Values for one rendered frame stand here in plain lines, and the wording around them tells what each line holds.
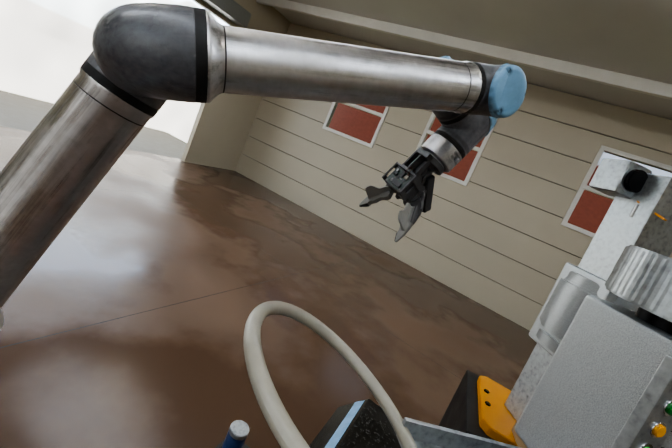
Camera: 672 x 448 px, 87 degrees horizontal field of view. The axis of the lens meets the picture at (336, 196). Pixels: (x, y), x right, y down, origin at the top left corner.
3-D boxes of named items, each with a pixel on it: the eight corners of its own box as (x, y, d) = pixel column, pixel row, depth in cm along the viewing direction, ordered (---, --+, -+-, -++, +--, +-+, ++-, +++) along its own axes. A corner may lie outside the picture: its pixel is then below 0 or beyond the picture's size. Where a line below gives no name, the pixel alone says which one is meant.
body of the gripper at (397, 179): (378, 178, 83) (415, 141, 83) (393, 196, 89) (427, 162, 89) (398, 195, 78) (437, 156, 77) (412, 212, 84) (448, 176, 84)
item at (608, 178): (584, 186, 173) (598, 158, 171) (624, 201, 168) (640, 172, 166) (598, 185, 154) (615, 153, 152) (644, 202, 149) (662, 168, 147)
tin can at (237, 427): (218, 442, 182) (227, 421, 180) (236, 438, 189) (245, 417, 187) (225, 460, 175) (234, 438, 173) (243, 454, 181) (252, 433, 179)
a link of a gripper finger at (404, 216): (386, 233, 77) (395, 195, 80) (396, 243, 81) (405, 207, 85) (399, 234, 75) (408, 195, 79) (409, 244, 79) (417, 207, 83)
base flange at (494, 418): (476, 378, 202) (480, 371, 201) (568, 432, 186) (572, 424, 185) (478, 430, 156) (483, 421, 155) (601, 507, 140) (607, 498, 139)
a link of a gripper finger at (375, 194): (350, 187, 89) (384, 176, 85) (361, 198, 93) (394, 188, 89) (350, 197, 87) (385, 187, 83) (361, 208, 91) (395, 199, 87)
